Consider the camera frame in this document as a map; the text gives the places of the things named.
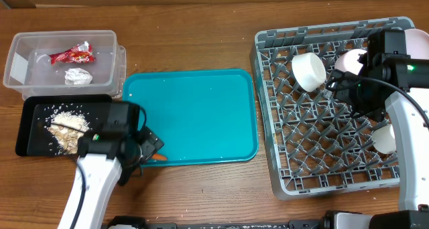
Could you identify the orange carrot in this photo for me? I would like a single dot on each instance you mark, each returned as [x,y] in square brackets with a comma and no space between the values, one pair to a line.
[159,157]

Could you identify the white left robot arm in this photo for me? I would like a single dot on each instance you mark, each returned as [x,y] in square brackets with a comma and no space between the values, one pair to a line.
[107,156]

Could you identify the pink bowl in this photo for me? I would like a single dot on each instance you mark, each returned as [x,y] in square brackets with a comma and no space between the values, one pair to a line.
[349,62]

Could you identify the pile of rice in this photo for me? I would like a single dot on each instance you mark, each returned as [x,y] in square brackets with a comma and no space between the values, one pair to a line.
[67,128]

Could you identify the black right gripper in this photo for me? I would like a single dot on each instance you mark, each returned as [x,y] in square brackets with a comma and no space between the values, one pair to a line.
[347,84]

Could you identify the teal plastic tray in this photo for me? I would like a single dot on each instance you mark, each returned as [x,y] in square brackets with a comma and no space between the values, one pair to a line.
[203,117]

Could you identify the white bowl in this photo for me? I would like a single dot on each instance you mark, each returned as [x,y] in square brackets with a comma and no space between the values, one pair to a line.
[309,71]

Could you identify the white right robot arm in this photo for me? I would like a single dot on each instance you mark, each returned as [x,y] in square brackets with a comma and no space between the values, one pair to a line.
[393,84]

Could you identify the white tissue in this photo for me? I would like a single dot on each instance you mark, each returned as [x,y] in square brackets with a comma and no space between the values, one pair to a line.
[77,76]

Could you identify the red snack wrapper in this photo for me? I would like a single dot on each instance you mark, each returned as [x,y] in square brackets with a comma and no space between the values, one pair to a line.
[81,53]

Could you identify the grey dishwasher rack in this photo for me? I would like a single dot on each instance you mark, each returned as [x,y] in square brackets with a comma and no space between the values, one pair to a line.
[314,146]

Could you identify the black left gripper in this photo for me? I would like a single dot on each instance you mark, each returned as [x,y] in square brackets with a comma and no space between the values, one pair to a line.
[147,143]

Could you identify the white cup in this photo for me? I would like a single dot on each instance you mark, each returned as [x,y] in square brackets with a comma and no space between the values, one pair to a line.
[384,140]

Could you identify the black plastic tray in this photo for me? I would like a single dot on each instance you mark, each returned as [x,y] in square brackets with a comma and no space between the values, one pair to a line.
[28,113]

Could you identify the clear plastic bin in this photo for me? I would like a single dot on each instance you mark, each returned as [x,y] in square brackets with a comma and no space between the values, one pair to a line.
[29,70]

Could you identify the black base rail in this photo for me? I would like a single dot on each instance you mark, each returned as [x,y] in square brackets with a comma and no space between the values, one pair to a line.
[133,222]

